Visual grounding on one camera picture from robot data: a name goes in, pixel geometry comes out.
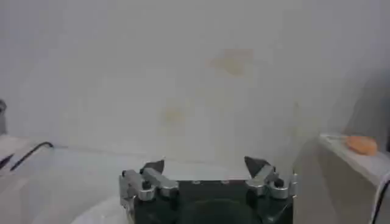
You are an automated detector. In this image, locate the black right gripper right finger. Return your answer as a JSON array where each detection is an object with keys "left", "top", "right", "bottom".
[{"left": 243, "top": 156, "right": 298, "bottom": 200}]

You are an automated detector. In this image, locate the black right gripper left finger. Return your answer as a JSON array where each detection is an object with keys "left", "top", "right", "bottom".
[{"left": 119, "top": 159, "right": 180, "bottom": 202}]

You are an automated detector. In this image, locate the white round plate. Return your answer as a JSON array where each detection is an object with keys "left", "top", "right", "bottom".
[{"left": 69, "top": 196, "right": 129, "bottom": 224}]

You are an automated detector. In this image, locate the orange round object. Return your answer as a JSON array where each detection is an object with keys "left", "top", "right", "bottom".
[{"left": 345, "top": 135, "right": 379, "bottom": 156}]

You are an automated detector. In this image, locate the white side desk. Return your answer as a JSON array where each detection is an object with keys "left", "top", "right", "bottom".
[{"left": 0, "top": 133, "right": 55, "bottom": 183}]

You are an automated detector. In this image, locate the black floor cable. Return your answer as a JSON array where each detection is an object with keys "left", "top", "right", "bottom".
[{"left": 370, "top": 178, "right": 390, "bottom": 224}]

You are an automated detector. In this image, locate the thin black desk cable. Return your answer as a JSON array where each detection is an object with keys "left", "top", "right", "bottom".
[{"left": 10, "top": 141, "right": 55, "bottom": 172}]

